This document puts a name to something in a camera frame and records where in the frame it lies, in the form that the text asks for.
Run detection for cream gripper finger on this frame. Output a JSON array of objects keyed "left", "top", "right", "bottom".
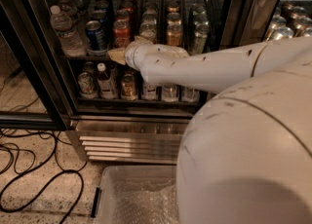
[{"left": 135, "top": 36, "right": 153, "bottom": 45}]

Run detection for red coke can front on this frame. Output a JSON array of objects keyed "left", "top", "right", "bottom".
[{"left": 113, "top": 19, "right": 131, "bottom": 48}]

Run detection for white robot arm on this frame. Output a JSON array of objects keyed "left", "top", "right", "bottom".
[{"left": 108, "top": 37, "right": 312, "bottom": 224}]

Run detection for white green soda can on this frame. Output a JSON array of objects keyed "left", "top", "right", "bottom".
[{"left": 139, "top": 23, "right": 157, "bottom": 43}]

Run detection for blue pepsi can front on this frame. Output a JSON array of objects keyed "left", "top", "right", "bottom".
[{"left": 85, "top": 20, "right": 107, "bottom": 56}]

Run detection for gold can bottom shelf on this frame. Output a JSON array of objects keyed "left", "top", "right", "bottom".
[{"left": 121, "top": 74, "right": 138, "bottom": 100}]

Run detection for gold orange soda can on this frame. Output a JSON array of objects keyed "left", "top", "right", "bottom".
[{"left": 166, "top": 24, "right": 183, "bottom": 47}]

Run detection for green can bottom left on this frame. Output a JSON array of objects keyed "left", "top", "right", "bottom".
[{"left": 78, "top": 72, "right": 98, "bottom": 98}]

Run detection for brown tea bottle middle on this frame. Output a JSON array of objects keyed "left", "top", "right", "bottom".
[{"left": 141, "top": 82, "right": 158, "bottom": 100}]

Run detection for brown tea bottle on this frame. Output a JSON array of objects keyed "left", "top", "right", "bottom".
[
  {"left": 141, "top": 82, "right": 158, "bottom": 100},
  {"left": 97, "top": 62, "right": 117, "bottom": 99}
]

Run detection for stainless steel fridge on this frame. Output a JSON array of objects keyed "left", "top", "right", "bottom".
[{"left": 0, "top": 0, "right": 312, "bottom": 167}]

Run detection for green silver soda can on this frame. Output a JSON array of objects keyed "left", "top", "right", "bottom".
[{"left": 190, "top": 24, "right": 210, "bottom": 55}]

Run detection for open fridge glass door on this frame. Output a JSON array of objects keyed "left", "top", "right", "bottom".
[{"left": 0, "top": 3, "right": 69, "bottom": 131}]

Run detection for brown tea bottle left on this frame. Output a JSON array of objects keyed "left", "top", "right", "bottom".
[{"left": 97, "top": 62, "right": 117, "bottom": 99}]

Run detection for clear water bottle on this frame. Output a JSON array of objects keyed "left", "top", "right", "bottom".
[{"left": 50, "top": 5, "right": 86, "bottom": 56}]

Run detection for small water bottle left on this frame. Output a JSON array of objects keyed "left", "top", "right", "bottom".
[{"left": 162, "top": 85, "right": 178, "bottom": 102}]

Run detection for small water bottle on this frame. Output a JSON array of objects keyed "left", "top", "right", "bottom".
[
  {"left": 181, "top": 87, "right": 200, "bottom": 102},
  {"left": 162, "top": 85, "right": 178, "bottom": 102}
]

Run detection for small water bottle right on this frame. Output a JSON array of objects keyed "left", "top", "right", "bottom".
[{"left": 181, "top": 87, "right": 200, "bottom": 102}]

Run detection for clear plastic storage bin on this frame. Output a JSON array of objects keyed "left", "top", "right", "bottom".
[{"left": 91, "top": 166, "right": 179, "bottom": 224}]

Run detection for bubble wrap sheet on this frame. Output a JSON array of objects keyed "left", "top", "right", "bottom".
[{"left": 111, "top": 179, "right": 179, "bottom": 224}]

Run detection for black floor cable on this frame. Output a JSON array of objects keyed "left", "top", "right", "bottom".
[{"left": 0, "top": 128, "right": 89, "bottom": 224}]

